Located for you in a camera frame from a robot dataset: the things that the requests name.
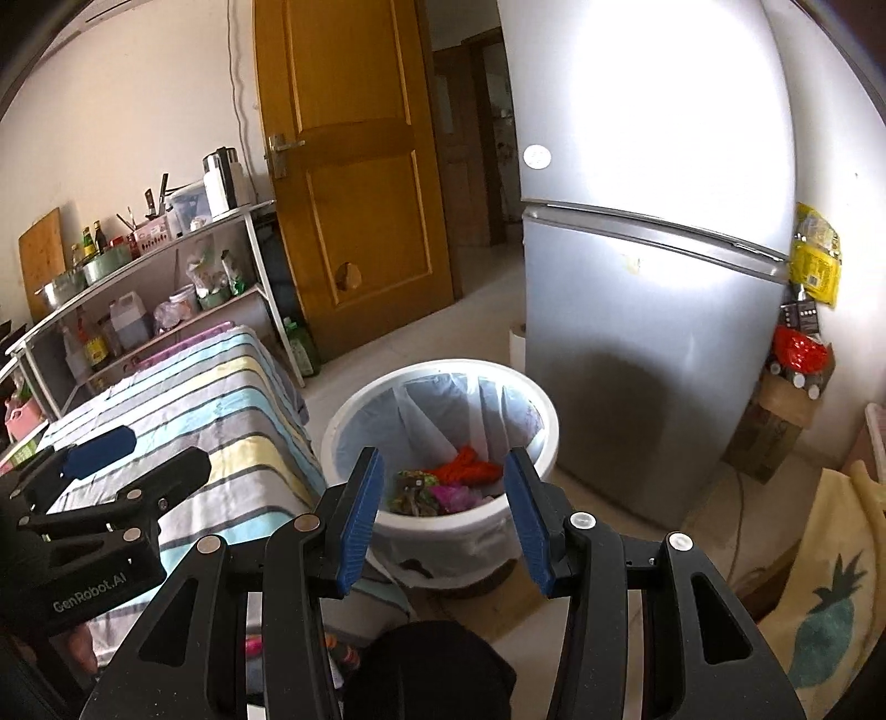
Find translucent bin liner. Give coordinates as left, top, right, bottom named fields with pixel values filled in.
left=336, top=374, right=548, bottom=589

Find clear plastic bottle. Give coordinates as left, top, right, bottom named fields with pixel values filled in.
left=64, top=325, right=90, bottom=382

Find red plastic bag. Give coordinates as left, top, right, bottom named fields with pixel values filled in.
left=425, top=445, right=503, bottom=489

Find brown wrapper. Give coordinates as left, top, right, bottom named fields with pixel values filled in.
left=389, top=471, right=437, bottom=517

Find clear plastic storage box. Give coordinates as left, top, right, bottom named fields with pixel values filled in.
left=166, top=181, right=209, bottom=236

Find dark wooden doorframe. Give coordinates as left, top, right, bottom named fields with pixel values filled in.
left=432, top=28, right=523, bottom=250

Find person's left hand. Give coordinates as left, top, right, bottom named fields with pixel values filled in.
left=68, top=618, right=102, bottom=677

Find floor cable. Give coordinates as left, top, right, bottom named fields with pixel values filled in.
left=729, top=477, right=753, bottom=591

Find wooden cutting board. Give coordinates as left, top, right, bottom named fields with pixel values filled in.
left=18, top=208, right=66, bottom=320

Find wall cable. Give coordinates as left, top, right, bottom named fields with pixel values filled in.
left=228, top=0, right=260, bottom=112

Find yellow label oil bottle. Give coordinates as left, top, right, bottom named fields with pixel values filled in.
left=84, top=311, right=110, bottom=371

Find red shiny bag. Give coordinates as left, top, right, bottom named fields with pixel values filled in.
left=771, top=325, right=830, bottom=378

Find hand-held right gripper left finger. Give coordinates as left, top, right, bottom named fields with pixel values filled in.
left=79, top=446, right=385, bottom=720

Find yellow hanging packets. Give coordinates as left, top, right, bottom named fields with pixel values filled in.
left=789, top=202, right=844, bottom=309

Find white trash bin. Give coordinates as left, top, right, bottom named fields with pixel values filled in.
left=320, top=358, right=560, bottom=583

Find silver refrigerator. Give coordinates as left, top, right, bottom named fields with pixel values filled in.
left=497, top=0, right=797, bottom=531

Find small black packet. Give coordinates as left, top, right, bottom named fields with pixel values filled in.
left=781, top=284, right=821, bottom=340

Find pink plastic tray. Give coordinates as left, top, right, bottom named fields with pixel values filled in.
left=135, top=320, right=236, bottom=368

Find cardboard box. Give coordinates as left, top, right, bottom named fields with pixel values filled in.
left=723, top=346, right=835, bottom=486

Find pink utensil basket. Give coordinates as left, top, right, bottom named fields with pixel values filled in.
left=131, top=214, right=173, bottom=254

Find white plastic bag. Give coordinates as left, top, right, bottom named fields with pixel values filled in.
left=187, top=253, right=223, bottom=292

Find white electric kettle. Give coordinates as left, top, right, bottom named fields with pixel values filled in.
left=202, top=147, right=250, bottom=219

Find yellow pineapple print cloth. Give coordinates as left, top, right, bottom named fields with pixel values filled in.
left=758, top=460, right=886, bottom=707

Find black appliance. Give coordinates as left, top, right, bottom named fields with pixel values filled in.
left=256, top=211, right=298, bottom=326

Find metal shelf rack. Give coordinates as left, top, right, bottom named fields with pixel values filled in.
left=10, top=199, right=309, bottom=416

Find pink storage basket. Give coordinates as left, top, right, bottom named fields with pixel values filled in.
left=6, top=405, right=49, bottom=444

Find white plastic jug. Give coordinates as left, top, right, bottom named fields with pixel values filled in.
left=111, top=294, right=150, bottom=351

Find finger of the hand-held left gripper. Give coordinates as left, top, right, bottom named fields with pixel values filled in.
left=19, top=446, right=212, bottom=556
left=10, top=424, right=137, bottom=513

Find green pot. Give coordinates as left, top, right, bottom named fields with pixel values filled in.
left=83, top=245, right=132, bottom=285

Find green dish soap bottle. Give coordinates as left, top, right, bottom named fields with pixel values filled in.
left=282, top=316, right=321, bottom=378

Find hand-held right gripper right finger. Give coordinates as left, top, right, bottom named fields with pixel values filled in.
left=503, top=446, right=807, bottom=720

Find wooden door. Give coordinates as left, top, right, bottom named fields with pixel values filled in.
left=253, top=0, right=454, bottom=343

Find striped tablecloth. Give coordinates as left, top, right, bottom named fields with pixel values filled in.
left=34, top=325, right=416, bottom=666

